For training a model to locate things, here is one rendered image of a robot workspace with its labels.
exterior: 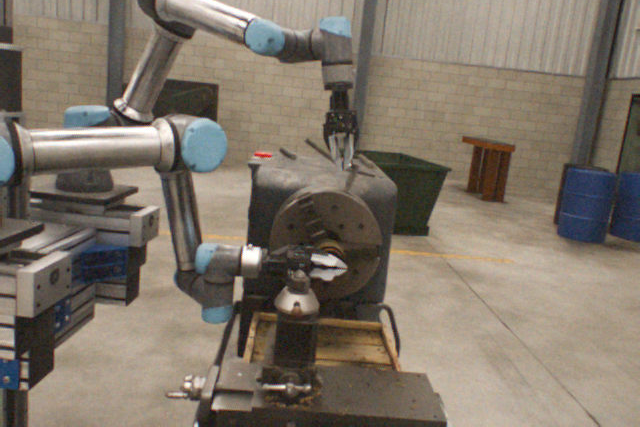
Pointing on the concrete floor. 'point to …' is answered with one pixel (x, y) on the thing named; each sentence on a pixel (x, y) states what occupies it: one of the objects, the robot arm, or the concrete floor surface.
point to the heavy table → (489, 168)
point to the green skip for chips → (410, 188)
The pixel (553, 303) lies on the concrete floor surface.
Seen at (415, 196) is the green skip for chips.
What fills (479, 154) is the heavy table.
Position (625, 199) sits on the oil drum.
